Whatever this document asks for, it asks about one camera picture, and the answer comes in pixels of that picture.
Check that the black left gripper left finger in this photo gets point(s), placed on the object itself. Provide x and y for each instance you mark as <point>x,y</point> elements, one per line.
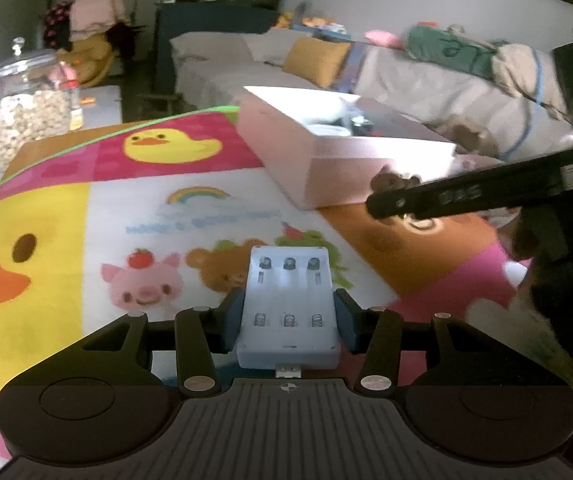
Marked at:
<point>194,335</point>

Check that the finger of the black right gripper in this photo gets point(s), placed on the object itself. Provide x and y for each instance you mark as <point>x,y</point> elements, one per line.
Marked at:
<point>512,185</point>

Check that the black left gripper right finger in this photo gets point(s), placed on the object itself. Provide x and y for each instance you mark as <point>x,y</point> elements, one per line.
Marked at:
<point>381,336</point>

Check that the white battery charger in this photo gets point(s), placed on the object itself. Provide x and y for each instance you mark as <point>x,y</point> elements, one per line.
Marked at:
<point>289,315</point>

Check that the brown bear figurine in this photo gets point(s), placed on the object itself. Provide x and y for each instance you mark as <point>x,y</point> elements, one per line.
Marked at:
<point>396,185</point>

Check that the brown plush on sofa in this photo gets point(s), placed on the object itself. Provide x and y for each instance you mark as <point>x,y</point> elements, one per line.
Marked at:
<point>470,137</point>

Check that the grey sofa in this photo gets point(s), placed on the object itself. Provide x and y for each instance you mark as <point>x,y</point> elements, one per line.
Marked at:
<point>213,68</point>

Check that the colourful cartoon play mat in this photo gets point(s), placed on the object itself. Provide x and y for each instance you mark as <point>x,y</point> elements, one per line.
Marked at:
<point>164,217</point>

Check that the green clothing bundle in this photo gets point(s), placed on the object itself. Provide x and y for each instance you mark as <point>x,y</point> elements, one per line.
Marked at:
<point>454,51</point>

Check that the pink cardboard box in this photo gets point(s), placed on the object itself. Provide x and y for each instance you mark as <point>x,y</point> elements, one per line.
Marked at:
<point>323,147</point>

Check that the yellow cushion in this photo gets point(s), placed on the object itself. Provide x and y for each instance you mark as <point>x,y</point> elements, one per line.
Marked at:
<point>316,60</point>

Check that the white coffee table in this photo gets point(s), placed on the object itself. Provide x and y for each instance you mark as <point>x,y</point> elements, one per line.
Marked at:
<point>101,107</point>

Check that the small red-lid jar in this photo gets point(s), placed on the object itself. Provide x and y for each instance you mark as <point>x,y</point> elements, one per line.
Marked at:
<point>72,86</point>

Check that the yellow armchair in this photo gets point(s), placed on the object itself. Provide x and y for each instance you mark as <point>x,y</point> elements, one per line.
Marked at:
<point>91,59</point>

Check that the glass jar with nuts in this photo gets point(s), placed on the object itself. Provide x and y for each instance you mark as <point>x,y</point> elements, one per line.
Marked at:
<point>35,99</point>

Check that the pink clothes pile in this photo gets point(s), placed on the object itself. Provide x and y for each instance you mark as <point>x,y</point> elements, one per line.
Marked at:
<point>92,17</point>

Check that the beige bundle with blue strap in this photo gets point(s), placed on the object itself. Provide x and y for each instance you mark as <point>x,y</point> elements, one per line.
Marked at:
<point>524,72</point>

